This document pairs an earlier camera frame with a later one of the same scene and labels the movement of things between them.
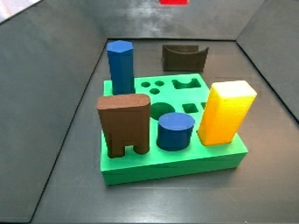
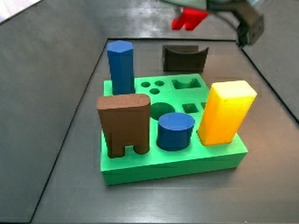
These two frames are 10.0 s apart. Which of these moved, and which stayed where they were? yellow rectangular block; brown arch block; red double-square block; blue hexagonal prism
Moved: red double-square block
Stayed: yellow rectangular block; blue hexagonal prism; brown arch block
